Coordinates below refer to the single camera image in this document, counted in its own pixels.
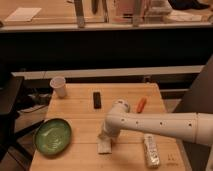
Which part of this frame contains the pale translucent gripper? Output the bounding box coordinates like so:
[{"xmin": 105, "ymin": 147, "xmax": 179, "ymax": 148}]
[{"xmin": 98, "ymin": 122, "xmax": 115, "ymax": 139}]

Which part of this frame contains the white sponge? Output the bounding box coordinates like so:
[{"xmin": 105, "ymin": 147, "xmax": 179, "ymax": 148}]
[{"xmin": 97, "ymin": 138, "xmax": 112, "ymax": 154}]

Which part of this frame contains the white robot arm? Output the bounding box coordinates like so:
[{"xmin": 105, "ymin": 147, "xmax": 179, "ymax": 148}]
[{"xmin": 97, "ymin": 99, "xmax": 213, "ymax": 171}]

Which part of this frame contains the black rectangular block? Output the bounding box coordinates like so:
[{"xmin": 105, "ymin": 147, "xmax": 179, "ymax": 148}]
[{"xmin": 93, "ymin": 92, "xmax": 101, "ymax": 109}]

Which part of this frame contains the orange carrot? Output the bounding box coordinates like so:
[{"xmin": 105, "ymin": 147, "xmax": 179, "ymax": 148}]
[{"xmin": 136, "ymin": 97, "xmax": 147, "ymax": 113}]

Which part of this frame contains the clear plastic bottle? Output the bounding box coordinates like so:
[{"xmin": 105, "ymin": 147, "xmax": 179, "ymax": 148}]
[{"xmin": 143, "ymin": 134, "xmax": 160, "ymax": 168}]

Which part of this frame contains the green plate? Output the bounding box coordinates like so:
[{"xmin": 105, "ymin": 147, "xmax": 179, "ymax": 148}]
[{"xmin": 34, "ymin": 118, "xmax": 72, "ymax": 156}]

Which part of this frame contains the white paper cup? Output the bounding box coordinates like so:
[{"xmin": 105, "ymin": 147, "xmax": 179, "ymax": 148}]
[{"xmin": 50, "ymin": 76, "xmax": 67, "ymax": 98}]

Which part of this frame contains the black chair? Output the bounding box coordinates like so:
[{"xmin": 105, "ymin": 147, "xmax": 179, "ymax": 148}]
[{"xmin": 0, "ymin": 76, "xmax": 43, "ymax": 162}]

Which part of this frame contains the white paper sheet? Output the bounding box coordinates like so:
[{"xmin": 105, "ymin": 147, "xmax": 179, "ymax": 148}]
[{"xmin": 5, "ymin": 7, "xmax": 41, "ymax": 22}]

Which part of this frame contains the grey metal post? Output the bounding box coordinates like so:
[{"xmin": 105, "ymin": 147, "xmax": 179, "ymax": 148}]
[
  {"xmin": 132, "ymin": 0, "xmax": 142, "ymax": 27},
  {"xmin": 74, "ymin": 0, "xmax": 85, "ymax": 28}
]

